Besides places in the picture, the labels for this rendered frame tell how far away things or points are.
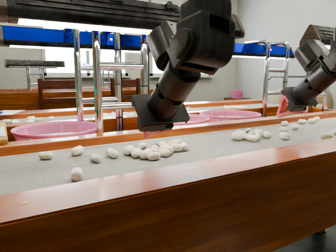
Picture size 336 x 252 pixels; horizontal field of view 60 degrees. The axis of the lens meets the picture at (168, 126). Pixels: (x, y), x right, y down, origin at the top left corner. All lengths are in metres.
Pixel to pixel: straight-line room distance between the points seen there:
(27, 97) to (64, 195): 2.95
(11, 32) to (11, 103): 2.17
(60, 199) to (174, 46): 0.26
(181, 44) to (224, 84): 7.03
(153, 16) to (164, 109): 0.31
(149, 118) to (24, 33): 0.81
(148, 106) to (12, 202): 0.26
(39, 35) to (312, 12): 5.65
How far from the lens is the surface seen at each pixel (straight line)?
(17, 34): 1.23
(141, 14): 0.74
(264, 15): 7.16
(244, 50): 1.70
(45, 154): 0.72
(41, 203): 0.43
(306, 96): 0.86
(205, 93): 7.09
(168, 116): 0.52
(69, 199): 0.43
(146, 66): 0.93
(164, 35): 0.51
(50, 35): 1.25
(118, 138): 0.85
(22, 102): 3.37
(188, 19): 0.44
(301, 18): 6.53
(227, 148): 0.79
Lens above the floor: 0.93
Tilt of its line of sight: 10 degrees down
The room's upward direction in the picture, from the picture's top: straight up
